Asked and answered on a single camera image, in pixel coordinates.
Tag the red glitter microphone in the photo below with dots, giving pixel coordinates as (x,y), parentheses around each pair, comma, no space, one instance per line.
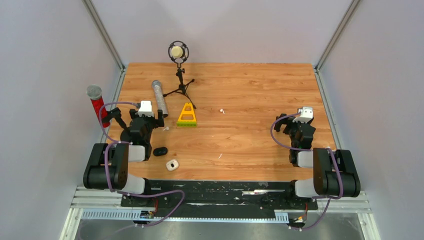
(94,92)

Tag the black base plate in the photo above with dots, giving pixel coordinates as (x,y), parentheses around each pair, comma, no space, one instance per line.
(221,199)

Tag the yellow green triangle toy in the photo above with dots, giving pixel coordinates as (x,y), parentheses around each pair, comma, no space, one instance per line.
(187,117)

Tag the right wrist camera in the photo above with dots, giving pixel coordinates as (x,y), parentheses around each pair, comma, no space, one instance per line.
(304,115)

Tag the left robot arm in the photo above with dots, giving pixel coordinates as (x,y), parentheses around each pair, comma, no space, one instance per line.
(108,164)

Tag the white earbud case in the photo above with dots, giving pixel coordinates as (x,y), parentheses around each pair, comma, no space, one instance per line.
(172,165)

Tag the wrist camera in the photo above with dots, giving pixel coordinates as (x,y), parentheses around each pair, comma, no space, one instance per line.
(304,115)
(145,109)

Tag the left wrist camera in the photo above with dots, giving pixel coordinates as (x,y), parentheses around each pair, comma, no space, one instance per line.
(145,109)

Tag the black tripod stand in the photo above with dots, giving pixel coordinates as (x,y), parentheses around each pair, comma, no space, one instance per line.
(182,87)

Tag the cream microphone in shockmount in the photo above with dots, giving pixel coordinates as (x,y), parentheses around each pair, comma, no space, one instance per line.
(178,52)

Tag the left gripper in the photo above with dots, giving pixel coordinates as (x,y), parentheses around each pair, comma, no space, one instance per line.
(156,122)

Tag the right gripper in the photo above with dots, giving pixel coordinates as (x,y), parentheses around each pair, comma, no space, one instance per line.
(277,125)

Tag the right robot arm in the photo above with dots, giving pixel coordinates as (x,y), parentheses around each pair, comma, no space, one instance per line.
(334,171)

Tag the silver glitter microphone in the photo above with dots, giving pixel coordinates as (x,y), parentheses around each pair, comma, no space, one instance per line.
(159,96)

